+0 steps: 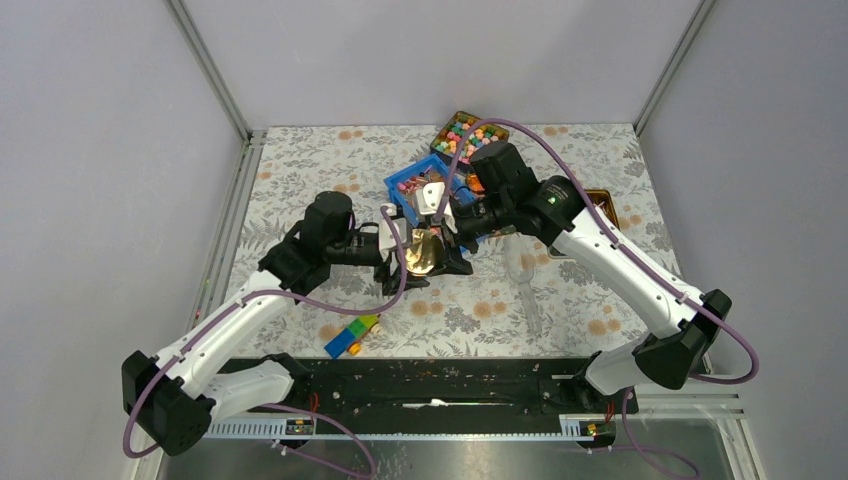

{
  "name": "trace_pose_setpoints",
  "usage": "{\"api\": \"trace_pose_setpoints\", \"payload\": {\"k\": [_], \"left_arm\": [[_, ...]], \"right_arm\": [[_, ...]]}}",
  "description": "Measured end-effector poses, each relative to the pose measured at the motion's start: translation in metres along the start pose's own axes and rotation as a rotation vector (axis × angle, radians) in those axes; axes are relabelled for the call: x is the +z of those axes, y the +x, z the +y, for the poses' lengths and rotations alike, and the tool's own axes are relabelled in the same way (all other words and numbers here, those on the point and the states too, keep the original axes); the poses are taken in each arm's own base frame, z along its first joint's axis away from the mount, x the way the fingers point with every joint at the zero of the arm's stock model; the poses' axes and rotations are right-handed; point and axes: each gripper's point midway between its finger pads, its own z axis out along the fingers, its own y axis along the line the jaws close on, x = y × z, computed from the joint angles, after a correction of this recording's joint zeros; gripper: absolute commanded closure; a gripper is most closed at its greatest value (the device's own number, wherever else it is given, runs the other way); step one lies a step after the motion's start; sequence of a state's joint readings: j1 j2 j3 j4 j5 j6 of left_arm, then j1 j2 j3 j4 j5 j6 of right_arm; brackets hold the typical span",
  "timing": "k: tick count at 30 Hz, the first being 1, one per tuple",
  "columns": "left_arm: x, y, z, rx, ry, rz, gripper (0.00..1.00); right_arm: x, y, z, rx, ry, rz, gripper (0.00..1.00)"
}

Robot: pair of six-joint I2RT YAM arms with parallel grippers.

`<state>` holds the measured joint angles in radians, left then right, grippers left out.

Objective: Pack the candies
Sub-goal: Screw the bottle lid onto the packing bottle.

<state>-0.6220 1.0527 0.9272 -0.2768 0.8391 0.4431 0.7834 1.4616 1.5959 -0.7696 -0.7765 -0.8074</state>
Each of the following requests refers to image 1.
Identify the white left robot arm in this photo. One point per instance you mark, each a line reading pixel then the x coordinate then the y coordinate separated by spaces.
pixel 173 396

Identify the colourful toy brick stack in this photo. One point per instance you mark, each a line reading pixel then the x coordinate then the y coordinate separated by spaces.
pixel 348 339

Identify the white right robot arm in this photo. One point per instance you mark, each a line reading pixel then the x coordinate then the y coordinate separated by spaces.
pixel 681 319

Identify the gold tin with lollipops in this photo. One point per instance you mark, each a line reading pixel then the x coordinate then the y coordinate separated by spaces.
pixel 601 199

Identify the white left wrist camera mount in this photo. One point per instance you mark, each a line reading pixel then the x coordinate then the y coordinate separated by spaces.
pixel 386 237

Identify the floral patterned table mat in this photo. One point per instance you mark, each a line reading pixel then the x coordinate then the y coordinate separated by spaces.
pixel 477 315

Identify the blue plastic bin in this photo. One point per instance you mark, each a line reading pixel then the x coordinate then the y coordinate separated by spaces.
pixel 402 185

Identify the gold tin with gummy candies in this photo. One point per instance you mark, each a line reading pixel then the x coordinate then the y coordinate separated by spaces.
pixel 474 184

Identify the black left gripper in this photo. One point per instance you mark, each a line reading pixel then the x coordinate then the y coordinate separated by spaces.
pixel 393 282

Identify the dark tin with pastel candies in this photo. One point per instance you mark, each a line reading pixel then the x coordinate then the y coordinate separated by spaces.
pixel 460 134

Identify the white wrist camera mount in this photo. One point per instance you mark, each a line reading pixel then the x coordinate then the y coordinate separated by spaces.
pixel 386 237
pixel 427 201

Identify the gold round jar lid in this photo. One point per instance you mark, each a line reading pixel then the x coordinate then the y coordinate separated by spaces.
pixel 425 252

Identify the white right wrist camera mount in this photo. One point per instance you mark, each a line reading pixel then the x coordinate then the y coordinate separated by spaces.
pixel 427 201

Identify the grey cable duct rail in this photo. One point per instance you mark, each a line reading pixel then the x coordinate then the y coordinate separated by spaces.
pixel 295 427

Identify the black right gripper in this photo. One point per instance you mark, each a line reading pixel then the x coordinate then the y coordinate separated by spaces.
pixel 453 263

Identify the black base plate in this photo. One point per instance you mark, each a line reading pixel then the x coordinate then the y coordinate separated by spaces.
pixel 538 385

